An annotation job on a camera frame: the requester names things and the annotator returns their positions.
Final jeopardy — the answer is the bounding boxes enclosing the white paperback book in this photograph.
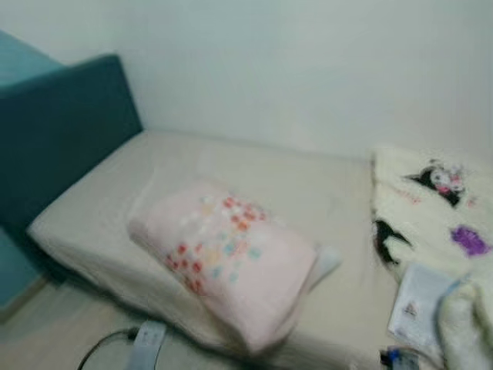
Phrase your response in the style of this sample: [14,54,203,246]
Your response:
[387,262,457,348]

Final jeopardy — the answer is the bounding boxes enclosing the pink pillow with coloured dots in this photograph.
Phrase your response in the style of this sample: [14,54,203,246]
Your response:
[127,181,344,355]

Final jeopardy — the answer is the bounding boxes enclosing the cream cartoon print blanket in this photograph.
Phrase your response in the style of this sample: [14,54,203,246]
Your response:
[371,145,493,370]

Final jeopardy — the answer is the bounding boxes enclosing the beige bed mattress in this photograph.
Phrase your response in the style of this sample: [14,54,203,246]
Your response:
[27,129,493,370]

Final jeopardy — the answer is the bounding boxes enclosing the teal upholstered headboard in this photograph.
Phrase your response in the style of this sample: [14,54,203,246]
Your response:
[0,54,145,267]

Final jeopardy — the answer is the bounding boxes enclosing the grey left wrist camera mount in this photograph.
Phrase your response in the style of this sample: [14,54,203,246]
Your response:
[126,321,167,370]

